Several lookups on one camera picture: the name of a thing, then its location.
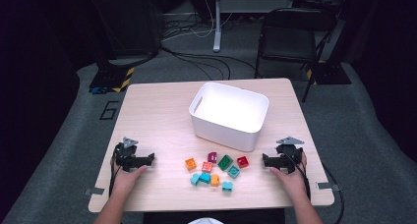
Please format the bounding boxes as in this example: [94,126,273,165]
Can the white metal desk stand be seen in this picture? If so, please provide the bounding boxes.
[212,0,296,53]

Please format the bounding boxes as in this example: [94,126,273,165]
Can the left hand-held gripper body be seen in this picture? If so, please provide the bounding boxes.
[113,137,140,173]

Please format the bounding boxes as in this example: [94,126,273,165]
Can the grey tape strip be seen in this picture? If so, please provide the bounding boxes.
[84,187,106,196]
[316,182,340,192]

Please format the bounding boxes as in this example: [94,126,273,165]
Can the black equipment case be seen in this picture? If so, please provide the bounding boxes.
[87,0,165,60]

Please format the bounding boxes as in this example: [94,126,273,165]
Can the mint green toy brick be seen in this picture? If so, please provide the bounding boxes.
[227,165,241,180]

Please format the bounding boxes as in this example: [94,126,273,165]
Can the black yellow striped stand base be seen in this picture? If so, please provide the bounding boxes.
[89,66,136,94]

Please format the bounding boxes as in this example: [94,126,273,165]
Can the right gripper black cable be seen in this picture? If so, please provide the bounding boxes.
[283,151,345,224]

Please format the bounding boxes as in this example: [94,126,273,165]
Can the orange square toy brick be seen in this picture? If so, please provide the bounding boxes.
[184,157,198,172]

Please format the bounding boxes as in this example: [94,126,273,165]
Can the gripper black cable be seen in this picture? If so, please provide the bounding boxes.
[283,151,345,224]
[108,144,120,197]

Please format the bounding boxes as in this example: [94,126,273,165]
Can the white plastic bin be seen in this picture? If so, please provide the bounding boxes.
[189,82,270,153]

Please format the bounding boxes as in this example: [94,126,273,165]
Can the red toy brick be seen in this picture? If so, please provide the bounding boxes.
[236,155,250,169]

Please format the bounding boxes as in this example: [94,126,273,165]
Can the black floor cable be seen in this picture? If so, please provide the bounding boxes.
[159,46,262,82]

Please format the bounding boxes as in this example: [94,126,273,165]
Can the black folding chair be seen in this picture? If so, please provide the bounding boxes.
[255,7,338,103]

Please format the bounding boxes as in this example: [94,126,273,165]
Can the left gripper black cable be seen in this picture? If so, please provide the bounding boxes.
[108,144,120,197]

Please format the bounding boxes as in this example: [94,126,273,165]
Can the person's left hand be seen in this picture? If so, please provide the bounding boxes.
[112,165,149,196]

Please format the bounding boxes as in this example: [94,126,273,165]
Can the white floor cable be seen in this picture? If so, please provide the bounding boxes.
[161,0,238,42]

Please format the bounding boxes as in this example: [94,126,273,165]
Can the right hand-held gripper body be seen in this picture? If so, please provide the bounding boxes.
[275,136,305,174]

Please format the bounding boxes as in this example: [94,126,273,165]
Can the person's right hand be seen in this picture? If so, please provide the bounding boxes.
[268,151,311,200]

